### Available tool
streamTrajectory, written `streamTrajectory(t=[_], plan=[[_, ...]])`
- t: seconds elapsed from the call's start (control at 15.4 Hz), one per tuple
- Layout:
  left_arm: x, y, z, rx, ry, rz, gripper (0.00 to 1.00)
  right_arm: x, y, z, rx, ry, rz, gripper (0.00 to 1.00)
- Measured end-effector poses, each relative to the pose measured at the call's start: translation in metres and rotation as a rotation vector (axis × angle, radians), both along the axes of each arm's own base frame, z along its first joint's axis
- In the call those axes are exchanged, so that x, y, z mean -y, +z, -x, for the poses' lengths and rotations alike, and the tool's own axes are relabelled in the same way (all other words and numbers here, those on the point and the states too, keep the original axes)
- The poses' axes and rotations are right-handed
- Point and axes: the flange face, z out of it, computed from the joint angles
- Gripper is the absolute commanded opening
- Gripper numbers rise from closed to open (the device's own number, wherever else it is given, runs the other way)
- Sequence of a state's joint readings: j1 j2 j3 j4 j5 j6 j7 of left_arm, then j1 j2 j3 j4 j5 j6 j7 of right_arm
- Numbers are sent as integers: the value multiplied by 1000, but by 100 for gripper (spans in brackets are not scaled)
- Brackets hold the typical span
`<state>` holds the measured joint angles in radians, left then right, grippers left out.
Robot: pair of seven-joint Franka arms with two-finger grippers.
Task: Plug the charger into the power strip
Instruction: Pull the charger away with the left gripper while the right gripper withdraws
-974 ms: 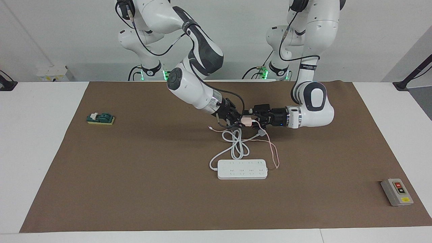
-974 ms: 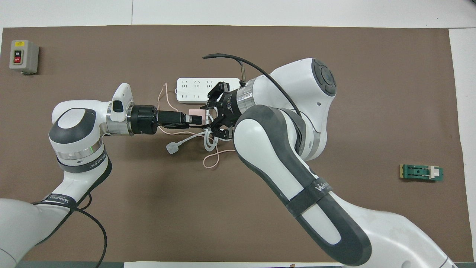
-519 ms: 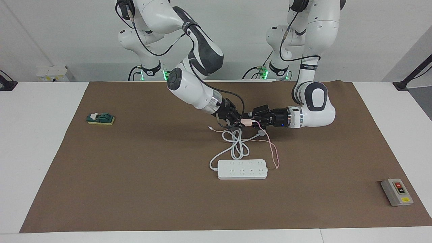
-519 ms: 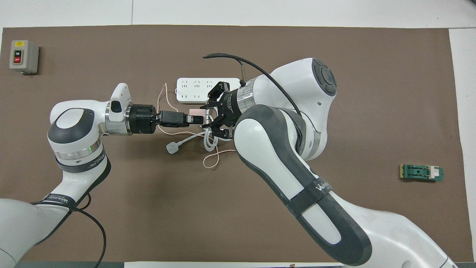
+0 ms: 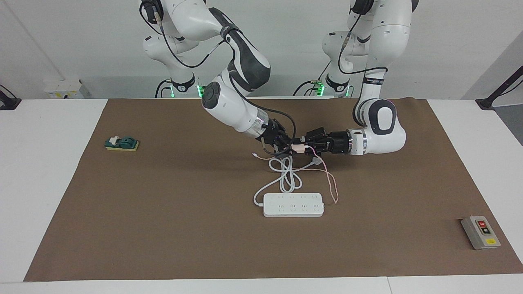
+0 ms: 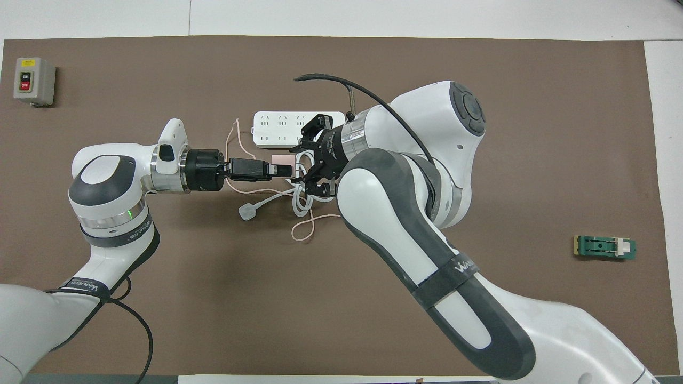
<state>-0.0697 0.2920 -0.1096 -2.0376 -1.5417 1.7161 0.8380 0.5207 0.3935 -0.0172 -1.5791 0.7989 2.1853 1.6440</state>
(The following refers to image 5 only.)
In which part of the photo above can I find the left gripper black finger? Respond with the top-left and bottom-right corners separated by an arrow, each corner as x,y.
304,127 -> 331,144
304,145 -> 333,158

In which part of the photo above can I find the thin pink charging cable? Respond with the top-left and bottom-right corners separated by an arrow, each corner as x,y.
253,143 -> 340,205

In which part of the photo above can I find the white power strip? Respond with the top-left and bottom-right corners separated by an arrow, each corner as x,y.
263,192 -> 325,218

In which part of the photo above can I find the brown table mat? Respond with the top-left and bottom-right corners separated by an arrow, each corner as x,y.
23,98 -> 523,282

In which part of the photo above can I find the white yellow background box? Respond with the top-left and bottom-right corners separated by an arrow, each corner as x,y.
44,80 -> 84,99

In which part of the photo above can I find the black table clamp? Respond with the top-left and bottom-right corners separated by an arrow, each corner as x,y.
0,85 -> 22,111

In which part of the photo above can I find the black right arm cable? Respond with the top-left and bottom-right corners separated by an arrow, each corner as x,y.
140,0 -> 295,143

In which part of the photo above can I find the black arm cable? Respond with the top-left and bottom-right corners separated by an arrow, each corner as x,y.
140,0 -> 295,143
337,32 -> 387,76

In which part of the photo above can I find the black base cable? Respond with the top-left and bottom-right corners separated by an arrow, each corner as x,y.
293,80 -> 325,96
154,79 -> 174,98

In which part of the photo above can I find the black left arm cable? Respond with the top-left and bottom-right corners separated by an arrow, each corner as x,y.
337,32 -> 387,76

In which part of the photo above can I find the black camera stand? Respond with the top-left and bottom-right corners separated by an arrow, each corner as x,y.
475,65 -> 523,111

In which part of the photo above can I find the green knife switch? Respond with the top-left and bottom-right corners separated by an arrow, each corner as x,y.
105,136 -> 140,152

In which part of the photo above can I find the grey on-off switch box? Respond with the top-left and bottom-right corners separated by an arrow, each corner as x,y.
460,215 -> 501,250

